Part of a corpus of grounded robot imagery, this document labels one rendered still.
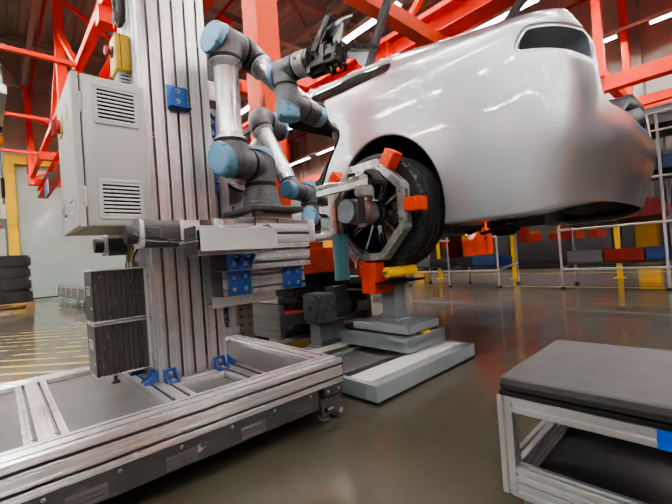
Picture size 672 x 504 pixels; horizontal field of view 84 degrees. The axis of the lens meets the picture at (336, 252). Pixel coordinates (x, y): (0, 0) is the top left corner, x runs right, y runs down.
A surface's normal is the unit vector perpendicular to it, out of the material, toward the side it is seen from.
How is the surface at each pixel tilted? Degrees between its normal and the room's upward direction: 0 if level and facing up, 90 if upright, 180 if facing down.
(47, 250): 90
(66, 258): 90
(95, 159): 90
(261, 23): 90
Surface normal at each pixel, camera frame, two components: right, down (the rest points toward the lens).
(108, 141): 0.67, -0.06
